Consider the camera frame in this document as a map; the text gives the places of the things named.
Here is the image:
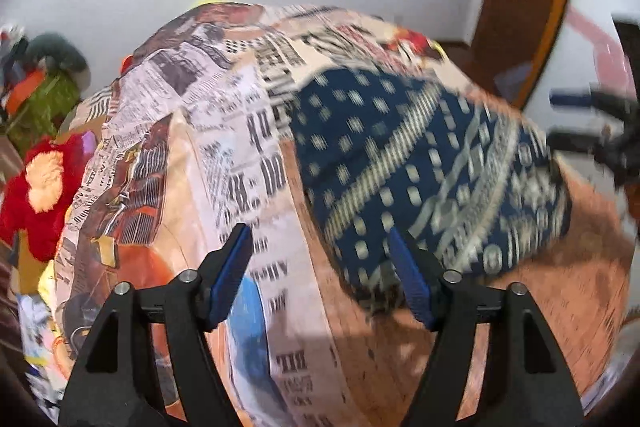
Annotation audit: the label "green plush toy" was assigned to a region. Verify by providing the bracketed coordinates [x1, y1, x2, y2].
[5, 72, 82, 152]

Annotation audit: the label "colourful printed cloth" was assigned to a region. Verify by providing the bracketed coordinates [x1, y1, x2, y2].
[15, 292, 68, 410]

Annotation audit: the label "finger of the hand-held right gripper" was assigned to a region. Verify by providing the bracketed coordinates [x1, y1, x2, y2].
[549, 89, 603, 109]
[546, 131, 608, 154]

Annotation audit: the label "wooden door frame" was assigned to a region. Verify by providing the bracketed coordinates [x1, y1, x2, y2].
[470, 0, 581, 110]

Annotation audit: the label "newspaper printed blanket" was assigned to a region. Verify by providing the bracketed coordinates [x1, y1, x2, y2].
[50, 2, 636, 427]

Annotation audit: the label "red plush toy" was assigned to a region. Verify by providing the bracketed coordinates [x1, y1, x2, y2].
[0, 132, 87, 264]

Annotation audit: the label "purple grey cloth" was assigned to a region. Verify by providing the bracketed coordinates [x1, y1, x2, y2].
[494, 62, 537, 104]

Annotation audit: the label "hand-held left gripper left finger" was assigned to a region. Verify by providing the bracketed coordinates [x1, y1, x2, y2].
[59, 223, 253, 427]

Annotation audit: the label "grey plush toy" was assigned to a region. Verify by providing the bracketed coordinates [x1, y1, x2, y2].
[24, 32, 92, 80]

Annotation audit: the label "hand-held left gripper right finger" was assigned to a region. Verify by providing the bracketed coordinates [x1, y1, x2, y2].
[389, 227, 585, 427]

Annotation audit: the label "navy patterned drawstring pants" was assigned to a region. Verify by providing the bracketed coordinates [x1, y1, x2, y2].
[287, 64, 573, 310]

